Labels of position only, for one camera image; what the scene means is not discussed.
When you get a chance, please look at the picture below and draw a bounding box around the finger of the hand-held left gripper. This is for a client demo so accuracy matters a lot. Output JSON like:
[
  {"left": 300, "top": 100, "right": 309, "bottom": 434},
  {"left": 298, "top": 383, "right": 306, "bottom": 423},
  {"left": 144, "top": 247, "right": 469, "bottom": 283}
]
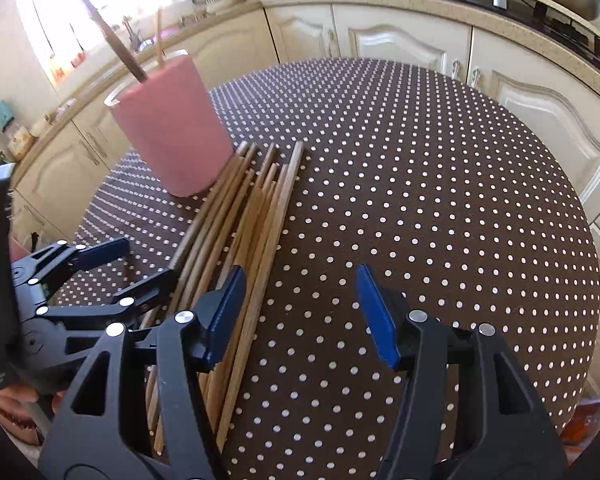
[
  {"left": 12, "top": 238, "right": 131, "bottom": 296},
  {"left": 35, "top": 269, "right": 177, "bottom": 333}
]

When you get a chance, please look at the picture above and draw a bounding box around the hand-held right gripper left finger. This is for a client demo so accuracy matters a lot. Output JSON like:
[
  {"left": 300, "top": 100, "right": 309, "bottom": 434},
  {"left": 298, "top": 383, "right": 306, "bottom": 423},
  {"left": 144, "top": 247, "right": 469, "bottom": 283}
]
[{"left": 39, "top": 265, "right": 248, "bottom": 480}]

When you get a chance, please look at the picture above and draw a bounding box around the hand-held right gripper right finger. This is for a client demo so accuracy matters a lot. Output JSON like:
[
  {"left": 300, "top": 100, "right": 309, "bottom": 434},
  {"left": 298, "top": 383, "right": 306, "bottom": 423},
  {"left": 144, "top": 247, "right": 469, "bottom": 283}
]
[{"left": 355, "top": 264, "right": 568, "bottom": 480}]

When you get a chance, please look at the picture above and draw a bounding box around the pile of wooden chopsticks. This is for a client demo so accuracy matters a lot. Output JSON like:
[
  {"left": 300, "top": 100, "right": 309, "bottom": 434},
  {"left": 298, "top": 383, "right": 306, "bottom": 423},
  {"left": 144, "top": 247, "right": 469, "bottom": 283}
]
[{"left": 142, "top": 141, "right": 306, "bottom": 456}]

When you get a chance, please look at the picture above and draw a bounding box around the pink cup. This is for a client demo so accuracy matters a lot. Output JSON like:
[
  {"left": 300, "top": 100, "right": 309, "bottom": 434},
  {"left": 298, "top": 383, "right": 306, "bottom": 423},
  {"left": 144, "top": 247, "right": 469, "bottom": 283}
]
[{"left": 104, "top": 50, "right": 236, "bottom": 198}]

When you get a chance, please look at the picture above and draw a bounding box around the person's left hand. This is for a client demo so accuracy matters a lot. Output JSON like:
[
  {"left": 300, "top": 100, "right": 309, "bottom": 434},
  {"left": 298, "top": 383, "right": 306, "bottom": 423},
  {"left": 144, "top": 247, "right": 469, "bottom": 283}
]
[{"left": 0, "top": 382, "right": 66, "bottom": 446}]

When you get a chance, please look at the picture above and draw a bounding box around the clear food jar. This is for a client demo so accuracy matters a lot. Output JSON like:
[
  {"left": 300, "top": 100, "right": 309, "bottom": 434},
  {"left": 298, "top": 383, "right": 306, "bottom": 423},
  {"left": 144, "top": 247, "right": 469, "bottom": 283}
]
[{"left": 7, "top": 125, "right": 33, "bottom": 161}]

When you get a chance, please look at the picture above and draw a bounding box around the brown polka dot tablecloth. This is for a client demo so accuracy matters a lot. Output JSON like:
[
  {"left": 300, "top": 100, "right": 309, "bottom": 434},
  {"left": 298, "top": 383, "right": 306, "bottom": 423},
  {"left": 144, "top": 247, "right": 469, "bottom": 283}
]
[{"left": 55, "top": 57, "right": 600, "bottom": 480}]

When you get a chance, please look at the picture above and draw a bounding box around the light brown bamboo chopstick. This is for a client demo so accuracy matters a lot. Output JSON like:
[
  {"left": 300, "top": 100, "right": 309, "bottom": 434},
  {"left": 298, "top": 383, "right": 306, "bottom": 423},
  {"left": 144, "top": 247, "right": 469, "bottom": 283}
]
[
  {"left": 55, "top": 0, "right": 148, "bottom": 83},
  {"left": 154, "top": 7, "right": 165, "bottom": 68}
]

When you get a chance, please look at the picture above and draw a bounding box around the metal sink faucet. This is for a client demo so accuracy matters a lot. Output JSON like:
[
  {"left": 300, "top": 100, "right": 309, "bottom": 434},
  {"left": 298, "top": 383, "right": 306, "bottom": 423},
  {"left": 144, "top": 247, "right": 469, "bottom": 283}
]
[{"left": 122, "top": 15, "right": 143, "bottom": 53}]

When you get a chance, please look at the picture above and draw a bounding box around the sliding kitchen window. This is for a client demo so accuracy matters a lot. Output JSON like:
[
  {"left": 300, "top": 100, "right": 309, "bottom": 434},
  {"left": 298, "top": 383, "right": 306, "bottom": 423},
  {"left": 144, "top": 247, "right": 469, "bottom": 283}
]
[{"left": 10, "top": 0, "right": 206, "bottom": 91}]

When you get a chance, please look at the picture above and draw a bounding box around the black gas cooktop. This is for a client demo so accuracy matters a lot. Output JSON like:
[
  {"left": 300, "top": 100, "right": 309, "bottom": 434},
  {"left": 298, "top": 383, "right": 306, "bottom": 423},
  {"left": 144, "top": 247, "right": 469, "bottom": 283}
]
[{"left": 400, "top": 0, "right": 600, "bottom": 68}]

